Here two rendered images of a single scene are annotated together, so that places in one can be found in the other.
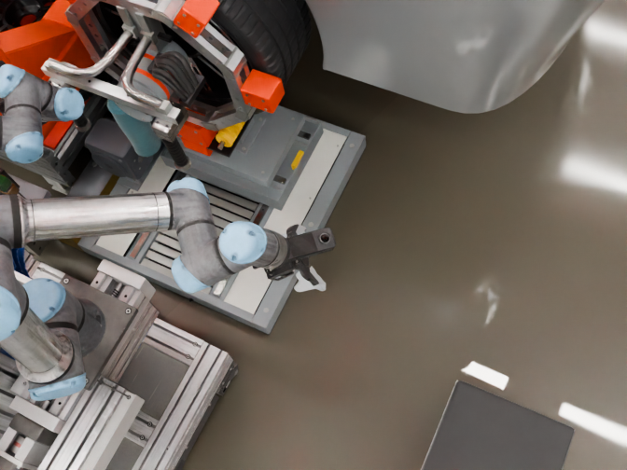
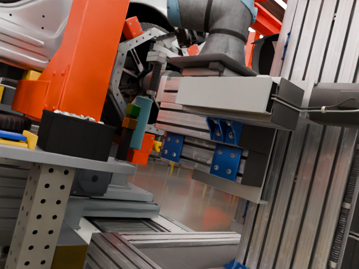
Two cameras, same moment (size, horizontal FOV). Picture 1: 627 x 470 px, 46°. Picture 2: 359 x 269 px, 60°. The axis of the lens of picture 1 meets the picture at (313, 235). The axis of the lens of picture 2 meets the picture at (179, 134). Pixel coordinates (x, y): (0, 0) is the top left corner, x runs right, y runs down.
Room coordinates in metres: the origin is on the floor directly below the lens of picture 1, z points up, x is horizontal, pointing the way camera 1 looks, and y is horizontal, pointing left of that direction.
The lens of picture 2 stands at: (0.94, 1.94, 0.57)
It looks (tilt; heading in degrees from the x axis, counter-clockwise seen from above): 1 degrees up; 279
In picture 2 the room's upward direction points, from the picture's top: 14 degrees clockwise
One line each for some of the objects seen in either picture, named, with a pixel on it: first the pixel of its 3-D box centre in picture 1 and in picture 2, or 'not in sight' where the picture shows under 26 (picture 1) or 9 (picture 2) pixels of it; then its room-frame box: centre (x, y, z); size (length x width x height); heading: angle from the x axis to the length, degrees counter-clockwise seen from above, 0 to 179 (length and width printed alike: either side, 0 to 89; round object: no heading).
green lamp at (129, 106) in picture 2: (0, 182); (133, 110); (1.30, 0.87, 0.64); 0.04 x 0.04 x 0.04; 50
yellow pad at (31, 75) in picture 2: not in sight; (40, 79); (1.94, 0.50, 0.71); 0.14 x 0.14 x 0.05; 50
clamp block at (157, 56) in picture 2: (63, 80); (156, 57); (1.37, 0.54, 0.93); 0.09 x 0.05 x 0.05; 140
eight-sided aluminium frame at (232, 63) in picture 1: (163, 59); (155, 83); (1.42, 0.28, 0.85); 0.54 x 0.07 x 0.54; 50
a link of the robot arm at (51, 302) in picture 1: (46, 311); not in sight; (0.70, 0.62, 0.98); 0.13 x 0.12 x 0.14; 3
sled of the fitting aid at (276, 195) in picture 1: (243, 144); (109, 200); (1.55, 0.17, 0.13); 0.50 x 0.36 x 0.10; 50
